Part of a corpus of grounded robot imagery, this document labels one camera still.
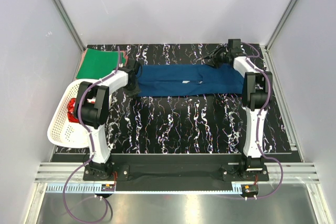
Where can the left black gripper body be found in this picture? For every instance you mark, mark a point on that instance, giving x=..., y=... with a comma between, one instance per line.
x=133, y=89

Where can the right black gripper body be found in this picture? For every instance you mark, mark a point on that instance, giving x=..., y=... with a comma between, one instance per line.
x=218, y=56

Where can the blue t shirt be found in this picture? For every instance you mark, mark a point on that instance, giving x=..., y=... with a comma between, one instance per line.
x=189, y=80

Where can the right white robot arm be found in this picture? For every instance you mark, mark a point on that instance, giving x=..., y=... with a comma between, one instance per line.
x=256, y=97

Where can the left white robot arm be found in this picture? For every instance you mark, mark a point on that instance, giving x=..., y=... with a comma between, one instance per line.
x=92, y=109

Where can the folded pink t shirt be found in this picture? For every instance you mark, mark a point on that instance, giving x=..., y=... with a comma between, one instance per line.
x=82, y=57

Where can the folded green t shirt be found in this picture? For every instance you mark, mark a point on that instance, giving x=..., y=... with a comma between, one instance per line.
x=98, y=62

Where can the red and white t shirt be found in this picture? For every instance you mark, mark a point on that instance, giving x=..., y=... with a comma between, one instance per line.
x=70, y=111

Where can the white plastic laundry basket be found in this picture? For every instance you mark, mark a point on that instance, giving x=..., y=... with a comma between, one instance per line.
x=63, y=133

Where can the left small electronics board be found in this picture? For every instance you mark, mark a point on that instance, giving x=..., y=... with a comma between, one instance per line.
x=108, y=187

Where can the small electronics board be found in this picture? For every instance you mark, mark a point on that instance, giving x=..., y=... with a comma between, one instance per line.
x=108, y=187
x=250, y=188

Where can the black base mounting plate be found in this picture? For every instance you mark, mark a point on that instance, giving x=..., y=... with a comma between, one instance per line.
x=226, y=167

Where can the right small electronics board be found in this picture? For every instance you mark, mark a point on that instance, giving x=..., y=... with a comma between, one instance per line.
x=250, y=188

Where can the right aluminium frame post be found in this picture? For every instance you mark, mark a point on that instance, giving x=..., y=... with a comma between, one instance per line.
x=286, y=14

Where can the aluminium frame post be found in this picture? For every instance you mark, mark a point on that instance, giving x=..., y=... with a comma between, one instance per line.
x=68, y=23
x=286, y=14

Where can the white slotted cable duct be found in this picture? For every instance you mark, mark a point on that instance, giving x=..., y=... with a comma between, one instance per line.
x=95, y=188

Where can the left aluminium frame post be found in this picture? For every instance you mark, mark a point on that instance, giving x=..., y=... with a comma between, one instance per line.
x=68, y=23

